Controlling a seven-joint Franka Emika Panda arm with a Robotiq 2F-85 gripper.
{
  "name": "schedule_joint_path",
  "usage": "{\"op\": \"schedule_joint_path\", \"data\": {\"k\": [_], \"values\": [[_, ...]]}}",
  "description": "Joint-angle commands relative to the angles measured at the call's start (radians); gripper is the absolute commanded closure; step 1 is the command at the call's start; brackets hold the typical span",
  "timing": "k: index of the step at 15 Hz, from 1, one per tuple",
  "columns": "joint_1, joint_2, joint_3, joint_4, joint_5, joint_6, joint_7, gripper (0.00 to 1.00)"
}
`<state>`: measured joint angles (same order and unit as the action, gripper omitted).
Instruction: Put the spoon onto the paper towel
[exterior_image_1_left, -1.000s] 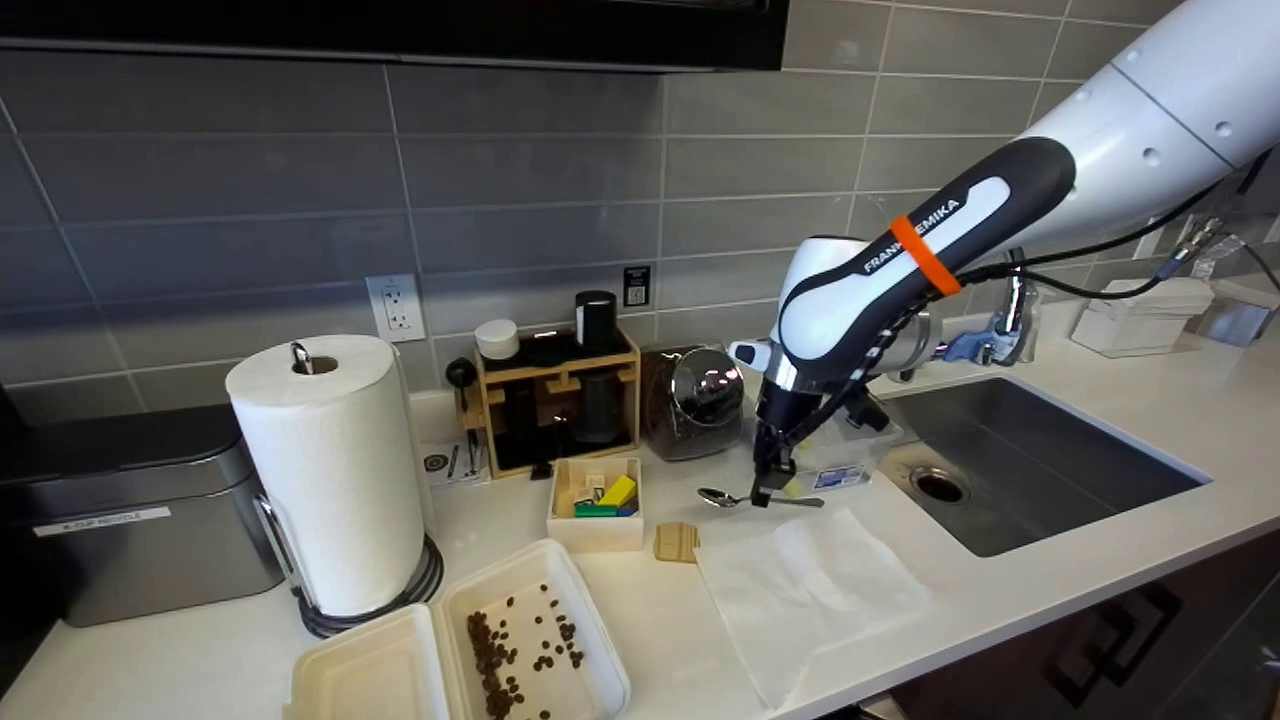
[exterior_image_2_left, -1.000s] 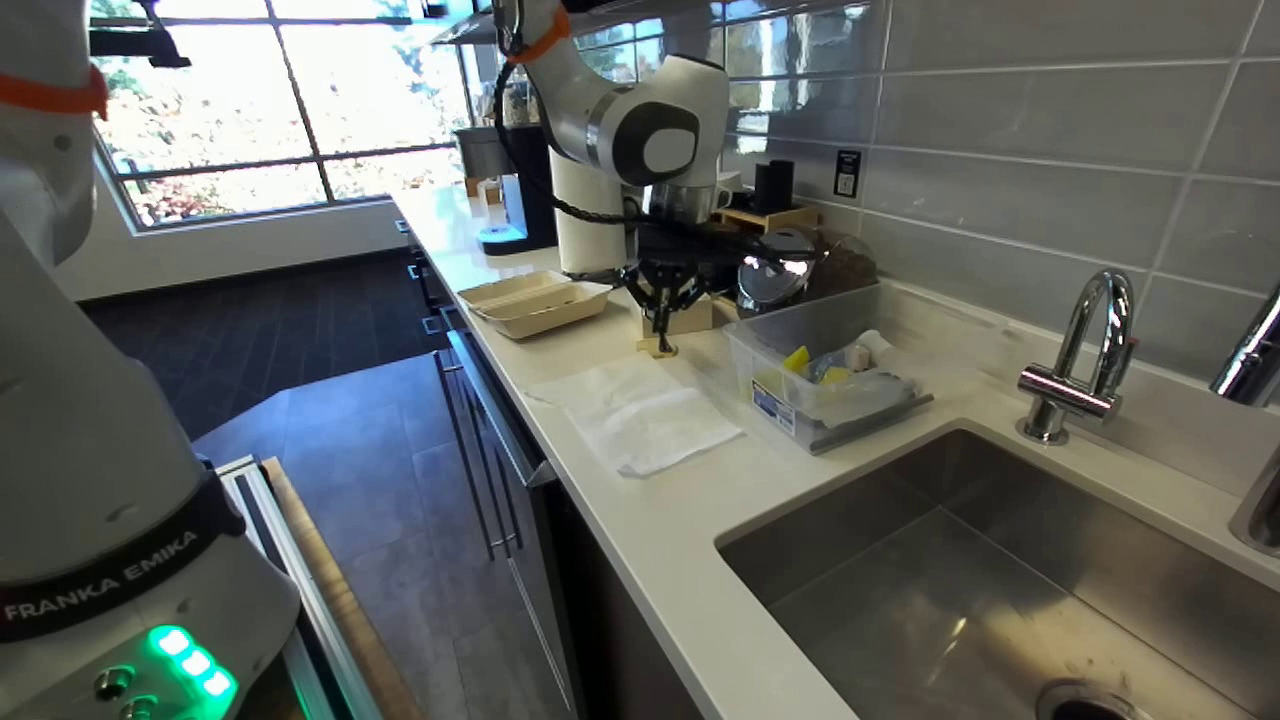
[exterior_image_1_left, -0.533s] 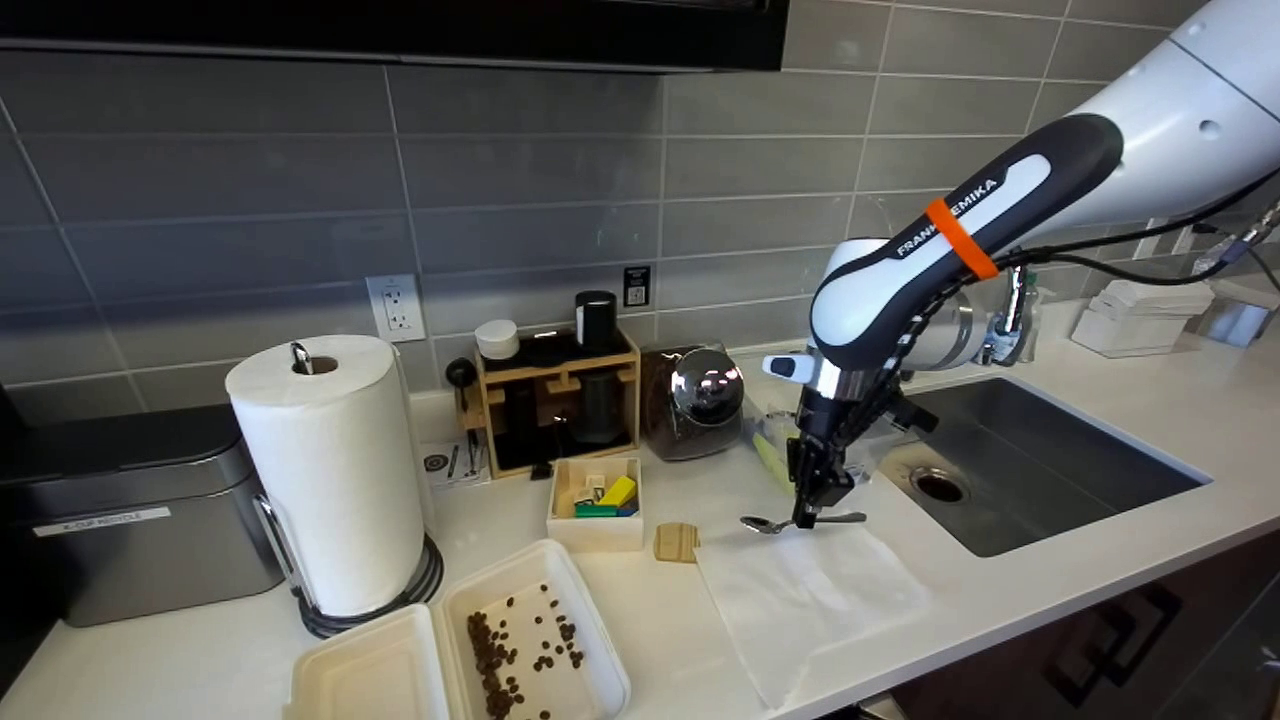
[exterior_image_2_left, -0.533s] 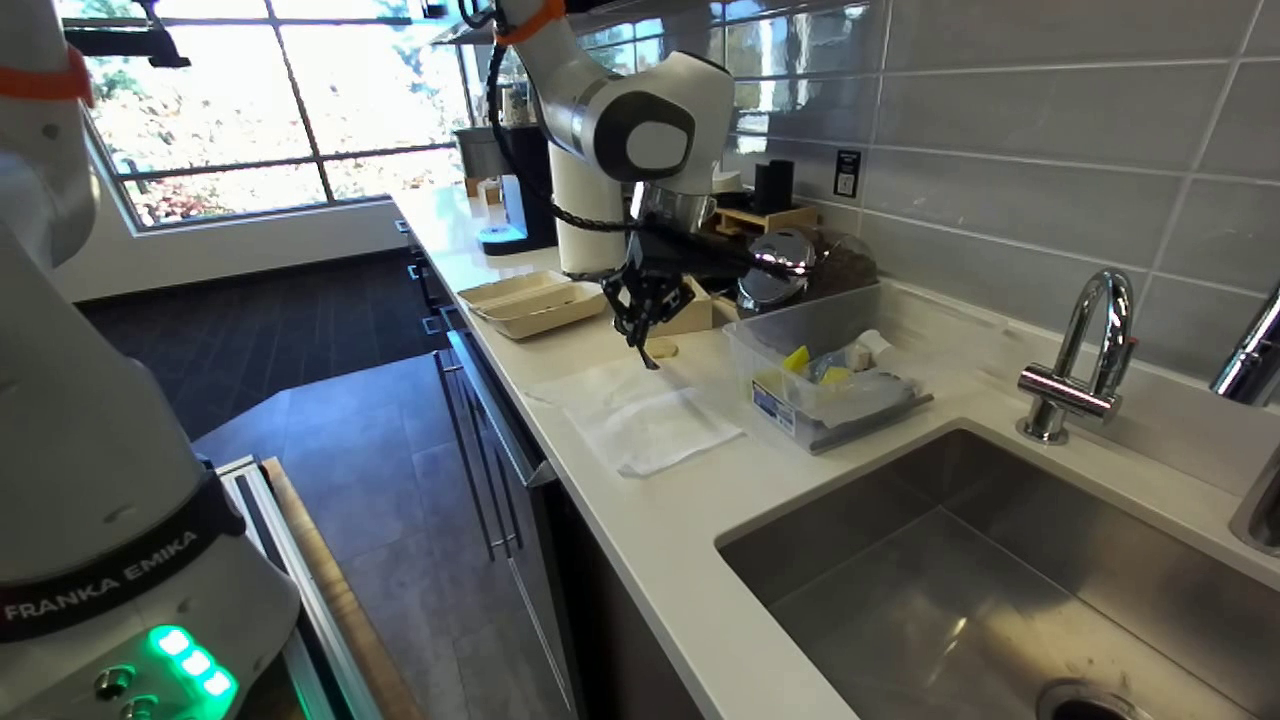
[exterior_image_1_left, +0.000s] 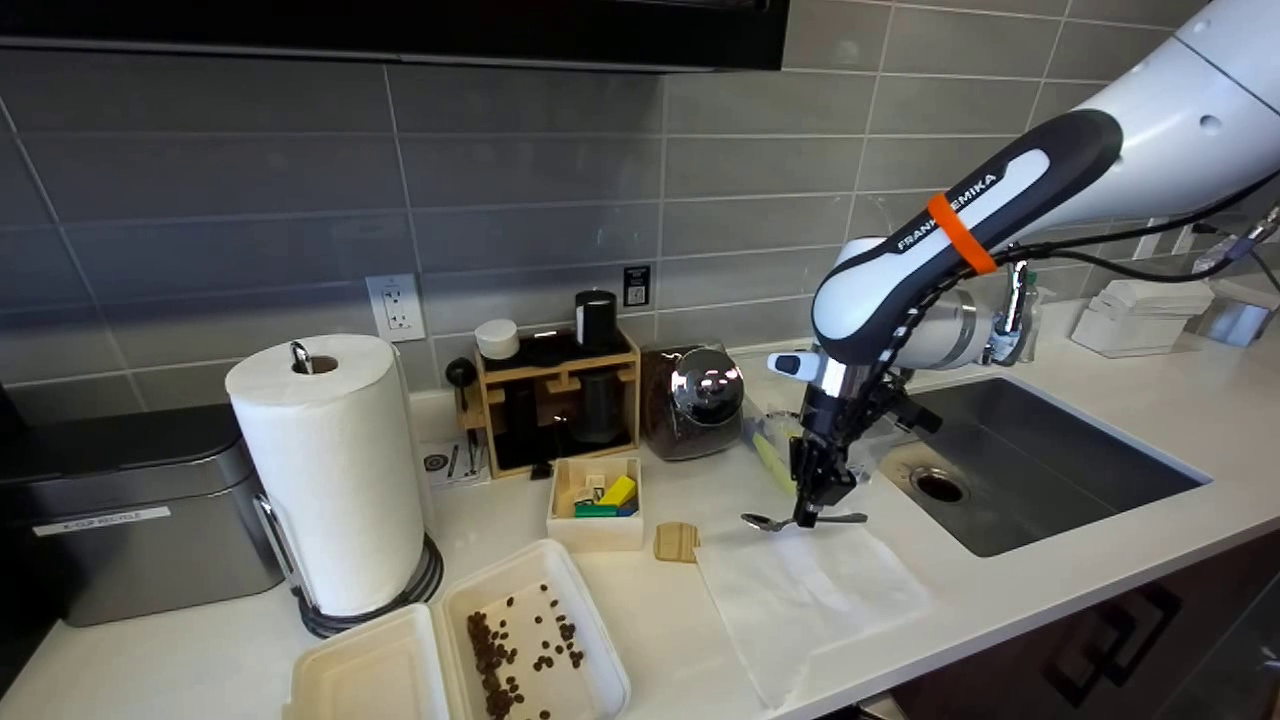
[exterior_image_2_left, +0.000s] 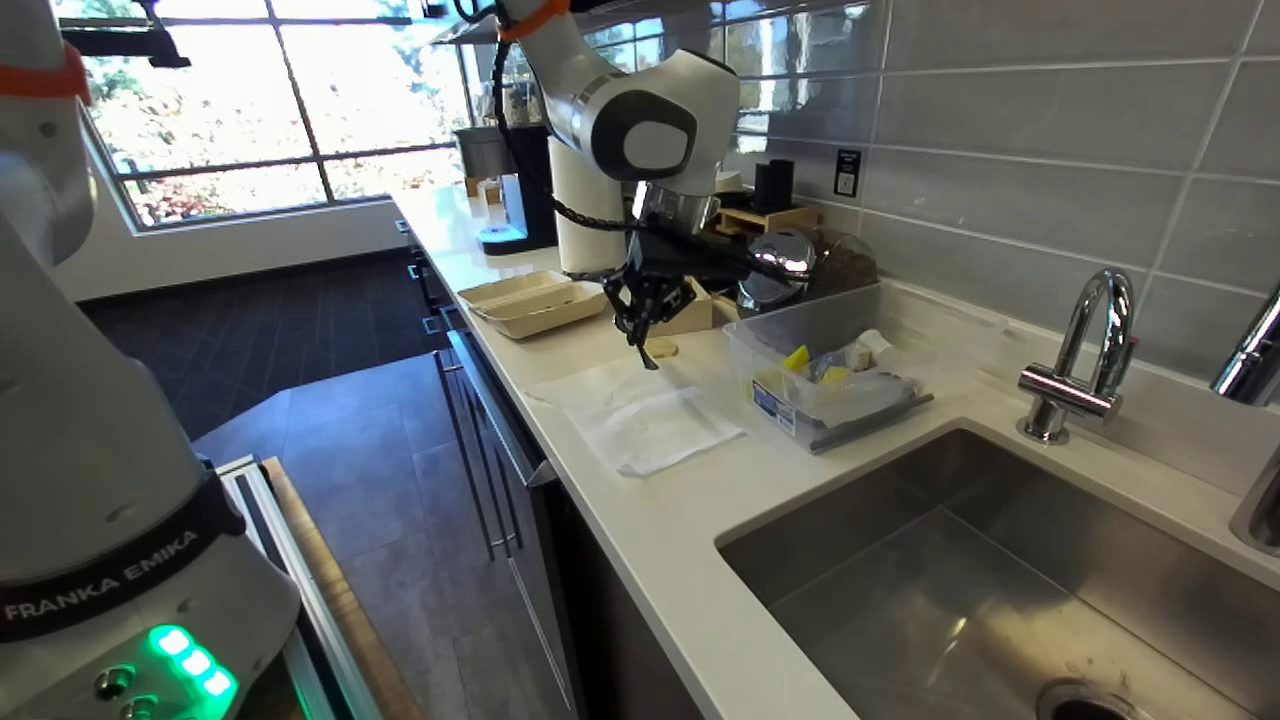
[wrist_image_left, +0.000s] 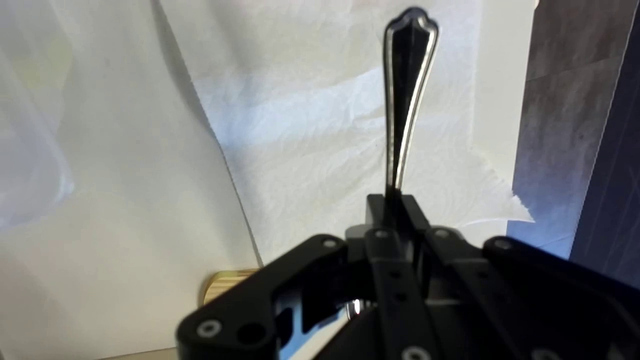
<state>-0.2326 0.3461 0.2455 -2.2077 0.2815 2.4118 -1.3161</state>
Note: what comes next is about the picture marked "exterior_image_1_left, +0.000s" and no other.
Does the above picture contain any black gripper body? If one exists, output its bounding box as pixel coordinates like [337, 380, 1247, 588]
[785, 380, 872, 512]

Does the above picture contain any silver metal spoon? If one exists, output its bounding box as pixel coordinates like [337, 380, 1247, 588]
[740, 508, 872, 535]

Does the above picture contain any white dish towel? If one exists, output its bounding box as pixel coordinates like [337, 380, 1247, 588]
[691, 520, 939, 712]

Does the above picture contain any black paper towel holder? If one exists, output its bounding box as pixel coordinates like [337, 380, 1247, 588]
[288, 532, 448, 642]

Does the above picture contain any white paper towel roll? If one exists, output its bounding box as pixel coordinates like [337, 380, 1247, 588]
[219, 328, 432, 622]

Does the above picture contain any small wooden block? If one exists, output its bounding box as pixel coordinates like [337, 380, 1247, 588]
[650, 516, 705, 566]

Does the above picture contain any shiny metal canister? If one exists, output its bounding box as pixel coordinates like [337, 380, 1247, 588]
[639, 341, 753, 468]

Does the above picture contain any yellow sponge in box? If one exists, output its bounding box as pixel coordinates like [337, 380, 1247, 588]
[593, 468, 646, 516]

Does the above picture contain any stainless steel sink basin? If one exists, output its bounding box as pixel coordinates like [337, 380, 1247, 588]
[867, 373, 1211, 563]

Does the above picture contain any small chrome faucet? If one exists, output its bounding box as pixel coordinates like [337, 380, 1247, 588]
[980, 256, 1044, 373]

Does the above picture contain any black jar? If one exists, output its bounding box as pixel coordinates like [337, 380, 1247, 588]
[569, 289, 623, 359]

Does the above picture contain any wooden organizer rack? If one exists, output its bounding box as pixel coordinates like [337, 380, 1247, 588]
[456, 324, 646, 479]

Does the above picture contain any translucent white box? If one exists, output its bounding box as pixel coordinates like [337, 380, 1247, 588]
[1065, 274, 1222, 364]

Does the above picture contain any white small cup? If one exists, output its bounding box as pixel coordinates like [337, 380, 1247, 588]
[474, 315, 524, 364]

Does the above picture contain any beige takeout clamshell tray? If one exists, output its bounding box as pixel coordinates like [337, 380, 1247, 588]
[288, 535, 639, 720]

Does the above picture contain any dark overhead cabinet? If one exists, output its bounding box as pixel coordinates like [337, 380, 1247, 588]
[0, 0, 791, 76]

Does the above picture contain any black metal bin appliance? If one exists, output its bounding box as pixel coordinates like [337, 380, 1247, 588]
[0, 401, 288, 633]

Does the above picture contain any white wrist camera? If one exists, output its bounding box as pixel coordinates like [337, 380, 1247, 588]
[763, 342, 838, 386]

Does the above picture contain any black wall outlet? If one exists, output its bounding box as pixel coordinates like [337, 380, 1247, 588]
[619, 261, 658, 310]

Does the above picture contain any black cabinet door handle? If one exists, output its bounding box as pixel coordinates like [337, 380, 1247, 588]
[1039, 579, 1188, 712]

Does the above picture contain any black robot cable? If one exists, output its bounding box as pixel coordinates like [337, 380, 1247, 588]
[995, 167, 1280, 295]

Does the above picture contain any white wall outlet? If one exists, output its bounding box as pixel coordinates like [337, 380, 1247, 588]
[366, 268, 428, 346]

